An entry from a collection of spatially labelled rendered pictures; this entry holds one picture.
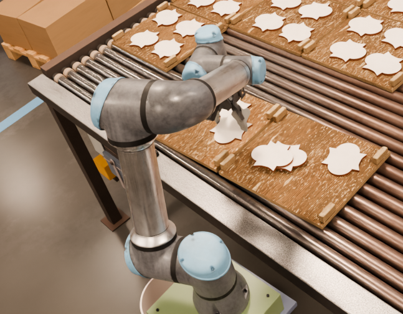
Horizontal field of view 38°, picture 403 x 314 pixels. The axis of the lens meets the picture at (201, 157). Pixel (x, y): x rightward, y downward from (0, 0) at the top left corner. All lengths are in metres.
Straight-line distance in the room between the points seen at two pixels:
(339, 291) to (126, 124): 0.72
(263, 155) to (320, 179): 0.20
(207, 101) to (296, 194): 0.63
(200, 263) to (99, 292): 1.61
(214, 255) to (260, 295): 0.23
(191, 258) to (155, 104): 0.40
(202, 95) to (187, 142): 0.82
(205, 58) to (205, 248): 0.51
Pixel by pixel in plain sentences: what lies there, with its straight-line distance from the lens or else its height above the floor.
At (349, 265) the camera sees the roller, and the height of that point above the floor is 0.92.
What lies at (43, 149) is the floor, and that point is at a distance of 3.92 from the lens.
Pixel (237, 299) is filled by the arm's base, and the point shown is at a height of 0.99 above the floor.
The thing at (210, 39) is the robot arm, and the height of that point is 1.40.
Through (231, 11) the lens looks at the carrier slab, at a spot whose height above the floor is 0.95.
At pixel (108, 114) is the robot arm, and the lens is 1.26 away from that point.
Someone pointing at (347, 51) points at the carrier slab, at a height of 0.95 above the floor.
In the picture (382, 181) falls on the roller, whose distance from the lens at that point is 1.83.
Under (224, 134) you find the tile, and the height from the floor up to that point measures 1.05.
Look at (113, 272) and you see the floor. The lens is 3.02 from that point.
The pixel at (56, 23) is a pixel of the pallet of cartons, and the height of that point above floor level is 0.41.
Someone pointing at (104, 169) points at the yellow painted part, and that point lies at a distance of 2.47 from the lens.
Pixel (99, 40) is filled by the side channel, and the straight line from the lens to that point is 2.81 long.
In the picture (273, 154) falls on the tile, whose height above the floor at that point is 0.96.
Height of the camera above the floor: 2.26
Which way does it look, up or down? 42 degrees down
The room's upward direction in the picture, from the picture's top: 18 degrees counter-clockwise
